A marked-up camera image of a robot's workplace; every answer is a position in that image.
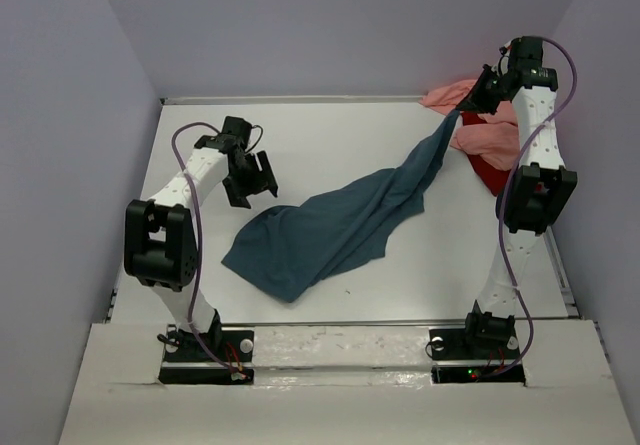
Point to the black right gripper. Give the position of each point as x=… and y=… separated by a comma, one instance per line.
x=483, y=106

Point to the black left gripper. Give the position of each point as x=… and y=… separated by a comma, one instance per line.
x=263, y=181

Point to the teal blue t shirt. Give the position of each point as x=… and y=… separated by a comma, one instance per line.
x=286, y=250

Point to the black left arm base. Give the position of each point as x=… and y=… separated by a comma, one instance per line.
x=187, y=360

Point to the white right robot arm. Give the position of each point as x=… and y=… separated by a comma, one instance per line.
x=539, y=184

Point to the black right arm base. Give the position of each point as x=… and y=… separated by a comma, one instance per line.
x=483, y=350

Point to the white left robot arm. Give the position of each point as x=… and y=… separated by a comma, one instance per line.
x=163, y=233

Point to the pink t shirt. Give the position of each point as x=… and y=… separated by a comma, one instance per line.
x=444, y=100

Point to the red t shirt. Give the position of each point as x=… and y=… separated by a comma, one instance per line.
x=495, y=175

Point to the metal back table rail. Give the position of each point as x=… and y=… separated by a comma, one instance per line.
x=291, y=99

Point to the metal table rail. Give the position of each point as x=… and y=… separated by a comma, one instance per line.
x=291, y=99
x=414, y=322

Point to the metal front table rail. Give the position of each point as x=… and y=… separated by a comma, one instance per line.
x=414, y=322

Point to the metal left side rail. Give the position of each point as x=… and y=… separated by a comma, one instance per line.
x=113, y=297

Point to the metal right side rail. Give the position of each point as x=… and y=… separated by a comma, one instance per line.
x=559, y=269

